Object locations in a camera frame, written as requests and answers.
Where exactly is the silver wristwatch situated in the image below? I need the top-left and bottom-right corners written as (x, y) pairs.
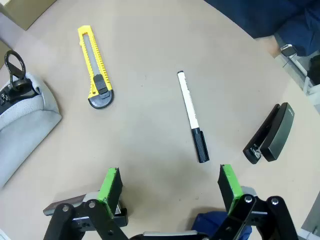
top-left (279, 43), bottom-right (298, 58)

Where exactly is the green padded right gripper left finger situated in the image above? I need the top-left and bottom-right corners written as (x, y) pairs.
top-left (43, 166), bottom-right (131, 240)

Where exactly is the grey fabric pencil pouch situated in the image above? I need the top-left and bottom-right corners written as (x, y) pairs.
top-left (0, 49), bottom-right (63, 189)

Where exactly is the person's hand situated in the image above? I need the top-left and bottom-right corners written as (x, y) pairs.
top-left (258, 34), bottom-right (282, 59)

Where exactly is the black stapler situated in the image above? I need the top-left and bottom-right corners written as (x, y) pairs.
top-left (242, 102), bottom-right (296, 165)

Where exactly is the white marker with black cap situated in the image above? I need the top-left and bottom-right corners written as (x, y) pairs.
top-left (176, 70), bottom-right (210, 164)

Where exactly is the green padded right gripper right finger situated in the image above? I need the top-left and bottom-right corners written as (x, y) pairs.
top-left (211, 164), bottom-right (300, 240)

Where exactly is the person's dark blue clothing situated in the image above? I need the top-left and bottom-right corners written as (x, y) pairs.
top-left (203, 0), bottom-right (320, 57)

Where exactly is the blue cloth item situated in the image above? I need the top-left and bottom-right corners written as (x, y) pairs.
top-left (191, 211), bottom-right (252, 240)

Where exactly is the white metal frame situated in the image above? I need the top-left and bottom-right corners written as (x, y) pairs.
top-left (274, 33), bottom-right (320, 96)

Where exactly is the brown cardboard box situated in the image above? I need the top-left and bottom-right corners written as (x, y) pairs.
top-left (0, 0), bottom-right (57, 32)

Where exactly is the yellow utility knife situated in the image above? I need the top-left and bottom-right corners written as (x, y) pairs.
top-left (77, 25), bottom-right (115, 109)

